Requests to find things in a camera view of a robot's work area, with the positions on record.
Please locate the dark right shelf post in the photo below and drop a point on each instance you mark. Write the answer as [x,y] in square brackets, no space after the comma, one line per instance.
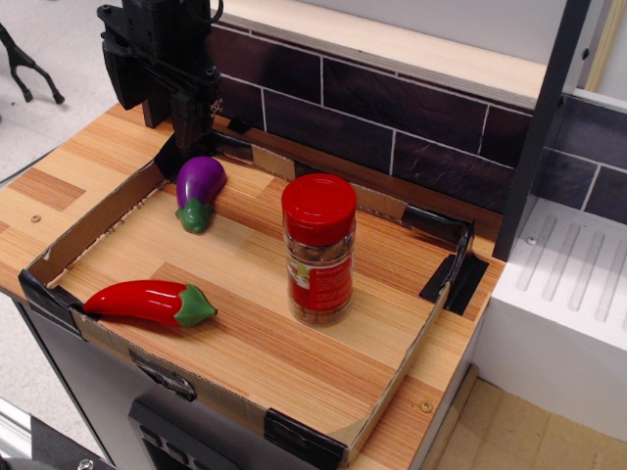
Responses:
[565,60]

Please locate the light wooden shelf board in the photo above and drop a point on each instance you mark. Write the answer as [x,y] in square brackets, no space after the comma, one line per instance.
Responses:
[465,68]

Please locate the red-capped basil spice bottle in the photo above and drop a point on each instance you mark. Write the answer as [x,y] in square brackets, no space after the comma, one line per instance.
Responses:
[319,225]

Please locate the aluminium frame with bolt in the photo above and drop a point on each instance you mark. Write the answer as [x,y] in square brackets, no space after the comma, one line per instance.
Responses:
[29,443]

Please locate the white ribbed drainboard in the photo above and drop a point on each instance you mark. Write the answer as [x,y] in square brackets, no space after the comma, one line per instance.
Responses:
[569,267]

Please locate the cardboard fence with black tape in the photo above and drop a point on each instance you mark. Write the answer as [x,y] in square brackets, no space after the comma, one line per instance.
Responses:
[379,381]

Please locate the dark shelf side post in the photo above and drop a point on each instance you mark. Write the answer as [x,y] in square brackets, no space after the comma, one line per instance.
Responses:
[156,105]

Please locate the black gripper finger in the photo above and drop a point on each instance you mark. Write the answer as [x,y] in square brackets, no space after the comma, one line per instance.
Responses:
[128,78]
[192,116]

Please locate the black oven control panel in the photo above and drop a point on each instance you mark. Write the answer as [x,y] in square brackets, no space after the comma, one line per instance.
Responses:
[169,447]

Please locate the red toy chili pepper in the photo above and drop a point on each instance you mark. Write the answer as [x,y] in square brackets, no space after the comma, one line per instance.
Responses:
[166,302]

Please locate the purple toy eggplant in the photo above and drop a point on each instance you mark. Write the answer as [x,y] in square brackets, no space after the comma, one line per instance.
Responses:
[198,183]

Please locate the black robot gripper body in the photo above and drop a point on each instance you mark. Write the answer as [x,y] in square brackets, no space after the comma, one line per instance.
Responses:
[168,37]

